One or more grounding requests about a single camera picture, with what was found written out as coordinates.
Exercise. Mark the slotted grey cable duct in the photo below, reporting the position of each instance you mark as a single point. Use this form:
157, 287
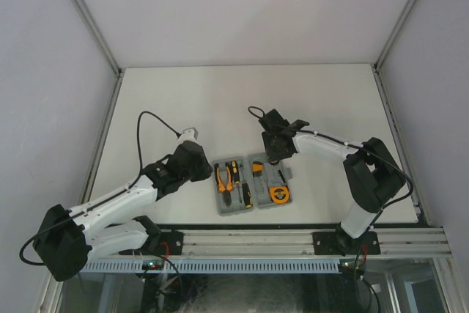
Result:
212, 266

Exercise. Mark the right aluminium frame post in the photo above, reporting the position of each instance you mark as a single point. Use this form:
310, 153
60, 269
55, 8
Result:
395, 32

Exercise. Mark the black yellow screwdriver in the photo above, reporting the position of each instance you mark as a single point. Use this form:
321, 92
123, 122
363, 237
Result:
247, 195
235, 172

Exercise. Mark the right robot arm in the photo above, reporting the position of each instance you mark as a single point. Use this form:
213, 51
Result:
375, 180

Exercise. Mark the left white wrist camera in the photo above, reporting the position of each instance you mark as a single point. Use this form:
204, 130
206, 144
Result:
189, 134

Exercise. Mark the small black screwdriver bit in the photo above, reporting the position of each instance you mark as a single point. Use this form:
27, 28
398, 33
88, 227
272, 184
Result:
281, 175

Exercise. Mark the black electrical tape roll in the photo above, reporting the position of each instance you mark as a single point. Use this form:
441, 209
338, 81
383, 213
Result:
273, 162

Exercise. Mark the hex key set orange holder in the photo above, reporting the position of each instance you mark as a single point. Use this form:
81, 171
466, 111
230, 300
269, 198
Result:
257, 168

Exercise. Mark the aluminium frame post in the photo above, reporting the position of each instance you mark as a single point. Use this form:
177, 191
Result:
100, 41
395, 32

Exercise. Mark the aluminium front rail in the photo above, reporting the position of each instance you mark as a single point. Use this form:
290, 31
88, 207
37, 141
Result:
384, 243

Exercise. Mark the orange handled pliers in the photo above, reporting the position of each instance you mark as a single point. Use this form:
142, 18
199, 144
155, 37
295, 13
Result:
225, 188

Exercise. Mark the grey plastic tool case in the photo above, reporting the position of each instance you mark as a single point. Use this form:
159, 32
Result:
259, 186

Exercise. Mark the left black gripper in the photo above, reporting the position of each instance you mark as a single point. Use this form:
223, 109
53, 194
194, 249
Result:
205, 168

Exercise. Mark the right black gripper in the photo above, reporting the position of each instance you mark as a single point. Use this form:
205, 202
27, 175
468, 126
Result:
272, 155

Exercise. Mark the left aluminium frame post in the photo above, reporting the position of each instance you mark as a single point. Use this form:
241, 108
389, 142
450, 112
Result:
100, 41

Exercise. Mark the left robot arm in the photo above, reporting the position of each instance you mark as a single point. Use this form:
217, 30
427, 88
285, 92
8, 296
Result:
70, 238

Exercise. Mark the orange tape measure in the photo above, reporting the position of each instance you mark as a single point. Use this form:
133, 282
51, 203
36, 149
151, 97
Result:
279, 194

